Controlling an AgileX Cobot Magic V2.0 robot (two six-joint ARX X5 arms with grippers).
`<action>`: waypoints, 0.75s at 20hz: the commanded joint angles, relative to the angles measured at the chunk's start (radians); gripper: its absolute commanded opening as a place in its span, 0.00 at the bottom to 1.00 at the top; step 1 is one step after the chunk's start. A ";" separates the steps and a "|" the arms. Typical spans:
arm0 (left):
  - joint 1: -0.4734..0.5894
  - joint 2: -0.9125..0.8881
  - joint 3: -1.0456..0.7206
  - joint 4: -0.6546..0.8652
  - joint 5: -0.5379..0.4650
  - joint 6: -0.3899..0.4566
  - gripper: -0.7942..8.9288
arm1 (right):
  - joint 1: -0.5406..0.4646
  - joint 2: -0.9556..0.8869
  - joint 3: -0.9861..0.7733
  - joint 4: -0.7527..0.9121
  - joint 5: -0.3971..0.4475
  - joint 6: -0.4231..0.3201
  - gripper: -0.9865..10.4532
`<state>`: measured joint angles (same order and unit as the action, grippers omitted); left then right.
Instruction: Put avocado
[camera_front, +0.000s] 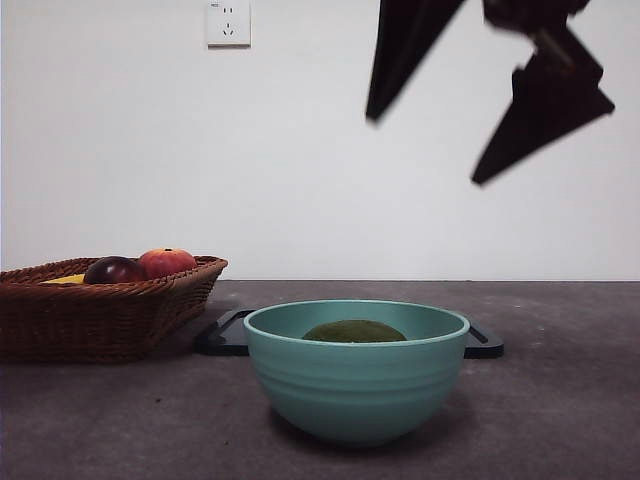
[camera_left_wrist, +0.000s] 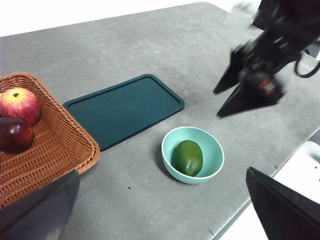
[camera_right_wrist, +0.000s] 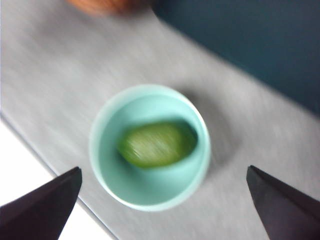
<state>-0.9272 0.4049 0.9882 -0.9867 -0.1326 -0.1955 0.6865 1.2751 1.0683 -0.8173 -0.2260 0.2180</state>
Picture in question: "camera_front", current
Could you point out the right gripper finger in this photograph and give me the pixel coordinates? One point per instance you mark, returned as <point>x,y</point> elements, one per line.
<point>550,105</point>
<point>400,50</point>

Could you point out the green avocado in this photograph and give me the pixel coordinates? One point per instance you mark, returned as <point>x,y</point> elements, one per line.
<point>352,331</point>

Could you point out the teal ceramic bowl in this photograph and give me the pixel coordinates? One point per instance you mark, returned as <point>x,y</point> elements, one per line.
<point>357,385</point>

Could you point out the red apple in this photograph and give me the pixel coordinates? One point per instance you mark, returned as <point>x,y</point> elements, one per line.
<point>170,261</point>

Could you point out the dark rectangular tray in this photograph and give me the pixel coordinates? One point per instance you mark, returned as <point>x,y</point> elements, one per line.
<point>220,340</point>

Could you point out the dark red plum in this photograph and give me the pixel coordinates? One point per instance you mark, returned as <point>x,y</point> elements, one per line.
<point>115,270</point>

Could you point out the brown wicker basket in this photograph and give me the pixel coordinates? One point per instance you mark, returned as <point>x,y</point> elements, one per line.
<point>100,320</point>

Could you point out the yellow banana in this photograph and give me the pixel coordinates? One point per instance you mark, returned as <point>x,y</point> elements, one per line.
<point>65,280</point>

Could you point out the white wall socket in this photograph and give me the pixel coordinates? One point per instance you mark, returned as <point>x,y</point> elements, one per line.
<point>229,25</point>

